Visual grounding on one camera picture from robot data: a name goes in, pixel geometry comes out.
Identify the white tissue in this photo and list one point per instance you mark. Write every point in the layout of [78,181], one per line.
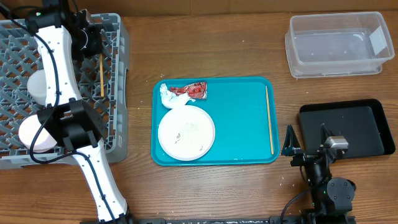
[171,100]

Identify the clear plastic bin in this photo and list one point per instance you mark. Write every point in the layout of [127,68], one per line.
[339,44]

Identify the white bowl in rack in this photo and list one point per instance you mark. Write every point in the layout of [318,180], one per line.
[36,86]

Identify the red snack wrapper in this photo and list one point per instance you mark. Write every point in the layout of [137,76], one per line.
[196,90]

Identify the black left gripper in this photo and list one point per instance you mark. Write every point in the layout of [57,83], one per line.
[97,48]

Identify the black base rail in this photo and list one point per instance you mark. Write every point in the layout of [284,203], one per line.
[271,220]

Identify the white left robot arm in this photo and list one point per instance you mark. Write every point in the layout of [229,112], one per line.
[68,119]

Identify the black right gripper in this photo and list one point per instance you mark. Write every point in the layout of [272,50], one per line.
[310,154]

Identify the teal serving tray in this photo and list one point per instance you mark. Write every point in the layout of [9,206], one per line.
[238,108]

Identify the grey dishwasher rack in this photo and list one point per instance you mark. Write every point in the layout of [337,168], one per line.
[20,59]

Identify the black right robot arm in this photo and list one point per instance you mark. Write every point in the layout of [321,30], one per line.
[331,196]

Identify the black plastic tray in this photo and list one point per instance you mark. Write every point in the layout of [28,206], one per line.
[362,123]

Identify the wooden chopstick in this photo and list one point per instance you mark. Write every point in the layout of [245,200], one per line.
[101,75]
[269,122]

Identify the white round plate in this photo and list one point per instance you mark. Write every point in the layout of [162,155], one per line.
[186,133]

